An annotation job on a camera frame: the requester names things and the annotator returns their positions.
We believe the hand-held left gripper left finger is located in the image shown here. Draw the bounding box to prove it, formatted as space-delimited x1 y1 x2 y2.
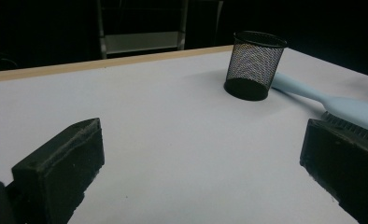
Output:
11 117 106 224

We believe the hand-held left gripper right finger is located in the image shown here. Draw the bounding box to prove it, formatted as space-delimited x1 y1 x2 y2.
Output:
299 118 368 224

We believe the light blue balloon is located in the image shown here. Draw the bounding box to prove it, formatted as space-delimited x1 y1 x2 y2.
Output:
270 72 368 145

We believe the black mesh pen holder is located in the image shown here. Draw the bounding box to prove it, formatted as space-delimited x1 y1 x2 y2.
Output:
223 30 289 102

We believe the white metal stand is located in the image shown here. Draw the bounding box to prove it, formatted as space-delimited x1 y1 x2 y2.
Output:
96 0 224 60

